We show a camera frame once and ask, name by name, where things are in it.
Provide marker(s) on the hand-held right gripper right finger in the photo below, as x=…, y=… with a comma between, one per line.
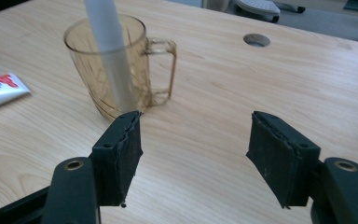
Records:
x=281, y=161

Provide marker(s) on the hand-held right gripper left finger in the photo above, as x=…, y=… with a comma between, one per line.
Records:
x=118, y=161

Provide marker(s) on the amber transparent cup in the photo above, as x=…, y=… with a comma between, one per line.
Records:
x=136, y=77

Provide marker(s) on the white electric toothbrush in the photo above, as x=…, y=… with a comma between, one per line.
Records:
x=112, y=56

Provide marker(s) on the white toothpaste tube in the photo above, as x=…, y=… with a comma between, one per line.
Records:
x=0, y=90

